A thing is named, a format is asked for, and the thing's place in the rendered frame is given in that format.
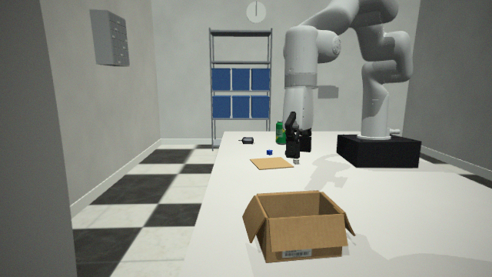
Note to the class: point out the open brown cardboard box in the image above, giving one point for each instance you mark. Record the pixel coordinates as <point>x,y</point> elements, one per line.
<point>307,220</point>

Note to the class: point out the green soda can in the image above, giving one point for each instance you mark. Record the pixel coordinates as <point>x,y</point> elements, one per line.
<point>280,133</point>

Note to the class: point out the tan square mat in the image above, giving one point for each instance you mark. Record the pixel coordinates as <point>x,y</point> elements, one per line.
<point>271,163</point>

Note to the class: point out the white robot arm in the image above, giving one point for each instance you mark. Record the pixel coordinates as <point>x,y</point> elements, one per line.
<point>316,41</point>

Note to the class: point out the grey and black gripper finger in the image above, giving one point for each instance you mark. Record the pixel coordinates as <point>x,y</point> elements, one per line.
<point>292,143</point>
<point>305,141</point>

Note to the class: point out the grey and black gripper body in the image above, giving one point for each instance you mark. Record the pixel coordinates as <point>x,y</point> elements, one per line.
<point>299,99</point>

